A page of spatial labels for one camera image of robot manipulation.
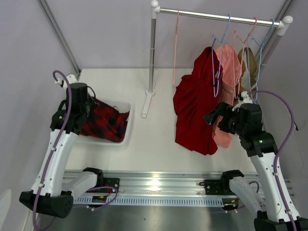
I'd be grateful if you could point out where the red navy plaid skirt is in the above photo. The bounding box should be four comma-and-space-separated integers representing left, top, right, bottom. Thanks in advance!
80, 99, 129, 143

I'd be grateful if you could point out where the pink wire hanger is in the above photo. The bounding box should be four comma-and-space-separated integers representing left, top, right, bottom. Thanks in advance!
172, 8, 180, 88

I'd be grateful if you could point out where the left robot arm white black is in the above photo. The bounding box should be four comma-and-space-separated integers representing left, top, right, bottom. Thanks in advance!
19, 83, 118, 218

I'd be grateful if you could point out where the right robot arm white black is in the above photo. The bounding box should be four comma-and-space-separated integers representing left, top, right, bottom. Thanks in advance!
204, 102, 308, 231

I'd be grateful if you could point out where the red dress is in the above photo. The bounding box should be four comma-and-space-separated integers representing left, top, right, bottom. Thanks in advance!
173, 46, 223, 155

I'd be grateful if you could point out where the pink garment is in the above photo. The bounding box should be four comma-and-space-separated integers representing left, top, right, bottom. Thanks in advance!
213, 45, 242, 148

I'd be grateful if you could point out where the tan brown garment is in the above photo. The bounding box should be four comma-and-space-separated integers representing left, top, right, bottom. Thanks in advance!
231, 47, 257, 105

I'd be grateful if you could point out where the white plastic basket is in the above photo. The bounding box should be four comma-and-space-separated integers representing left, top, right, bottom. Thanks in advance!
77, 98, 134, 146

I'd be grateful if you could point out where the metal clothes rack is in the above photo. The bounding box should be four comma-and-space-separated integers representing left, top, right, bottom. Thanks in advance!
141, 0, 295, 118

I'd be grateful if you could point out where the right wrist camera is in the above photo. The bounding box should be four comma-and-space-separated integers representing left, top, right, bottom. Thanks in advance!
232, 91, 253, 111

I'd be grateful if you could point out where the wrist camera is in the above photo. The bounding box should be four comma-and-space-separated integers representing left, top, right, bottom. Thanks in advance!
53, 74, 78, 89
232, 91, 253, 111

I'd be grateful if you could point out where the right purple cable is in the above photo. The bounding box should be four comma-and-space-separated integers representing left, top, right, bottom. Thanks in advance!
250, 90, 299, 231

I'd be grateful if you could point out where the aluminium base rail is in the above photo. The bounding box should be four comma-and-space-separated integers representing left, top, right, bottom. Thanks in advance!
62, 170, 293, 199

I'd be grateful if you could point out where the white slotted cable duct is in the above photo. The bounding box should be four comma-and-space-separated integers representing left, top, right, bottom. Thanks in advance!
74, 195, 224, 207

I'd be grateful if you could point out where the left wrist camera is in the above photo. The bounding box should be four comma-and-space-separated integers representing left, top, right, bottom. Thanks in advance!
53, 74, 78, 89

